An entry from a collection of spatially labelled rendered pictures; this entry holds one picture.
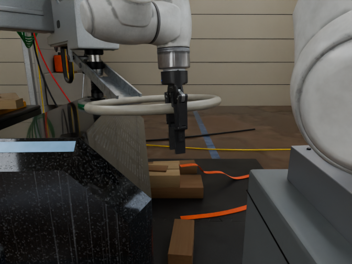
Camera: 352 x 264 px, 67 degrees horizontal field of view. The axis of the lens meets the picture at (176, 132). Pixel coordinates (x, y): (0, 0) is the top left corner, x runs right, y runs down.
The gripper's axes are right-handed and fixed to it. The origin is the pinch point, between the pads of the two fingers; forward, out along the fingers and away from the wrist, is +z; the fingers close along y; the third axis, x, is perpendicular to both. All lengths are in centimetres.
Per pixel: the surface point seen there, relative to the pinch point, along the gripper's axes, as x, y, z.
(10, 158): 48, 21, 5
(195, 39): -224, 489, -94
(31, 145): 42.0, 22.0, 1.4
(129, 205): 13.9, 11.2, 23.4
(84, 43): 21, 72, -36
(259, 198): -8.1, -28.3, 7.5
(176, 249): -11, 40, 66
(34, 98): 84, 320, 4
